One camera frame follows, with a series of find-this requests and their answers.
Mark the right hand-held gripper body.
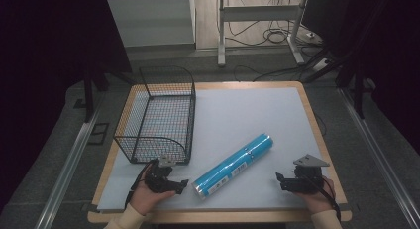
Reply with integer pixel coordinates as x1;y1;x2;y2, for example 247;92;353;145
282;153;331;194

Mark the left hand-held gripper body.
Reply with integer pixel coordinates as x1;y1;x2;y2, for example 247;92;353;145
144;155;179;194

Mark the blue cylindrical roll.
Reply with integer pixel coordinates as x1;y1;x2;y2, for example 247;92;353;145
191;133;274;201

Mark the black wire mesh basket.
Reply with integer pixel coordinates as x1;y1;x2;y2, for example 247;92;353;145
113;65;197;166

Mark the person's left hand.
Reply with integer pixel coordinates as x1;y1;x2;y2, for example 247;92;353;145
129;179;177;217

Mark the person's right hand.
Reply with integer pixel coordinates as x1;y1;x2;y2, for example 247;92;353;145
292;175;337;215

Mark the black stand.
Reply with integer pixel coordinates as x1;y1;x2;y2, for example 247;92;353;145
303;40;377;120
72;66;137;124

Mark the white power strip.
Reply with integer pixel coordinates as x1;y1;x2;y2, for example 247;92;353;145
312;57;332;72

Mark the dark curtain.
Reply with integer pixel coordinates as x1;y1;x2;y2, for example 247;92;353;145
302;0;420;154
0;0;133;213

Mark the white panel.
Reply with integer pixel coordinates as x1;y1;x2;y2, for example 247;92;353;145
107;0;197;49

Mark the black cable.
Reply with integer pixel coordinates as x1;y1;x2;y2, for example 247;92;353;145
124;161;154;209
296;169;342;222

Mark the aluminium floor rail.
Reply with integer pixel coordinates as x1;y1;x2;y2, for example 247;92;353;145
338;87;420;229
34;99;105;229

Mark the tangle of black floor cables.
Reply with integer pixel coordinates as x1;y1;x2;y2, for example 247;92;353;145
224;0;328;83

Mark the white metal desk frame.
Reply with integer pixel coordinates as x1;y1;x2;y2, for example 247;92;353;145
216;0;311;68

